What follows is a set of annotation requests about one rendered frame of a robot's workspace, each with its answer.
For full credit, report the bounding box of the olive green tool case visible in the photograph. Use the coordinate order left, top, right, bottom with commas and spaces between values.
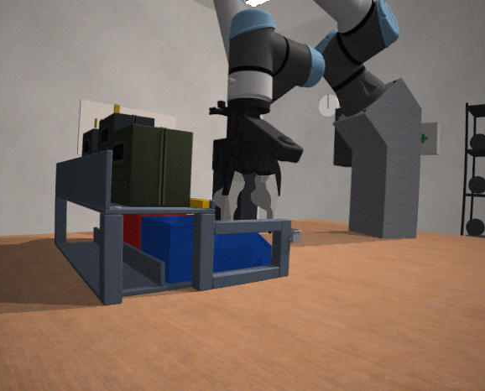
108, 124, 193, 207

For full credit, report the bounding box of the blue bin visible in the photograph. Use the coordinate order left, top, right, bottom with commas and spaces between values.
140, 216, 272, 284

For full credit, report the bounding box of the yellow flat bar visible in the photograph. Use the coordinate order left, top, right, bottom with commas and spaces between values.
190, 198, 210, 209

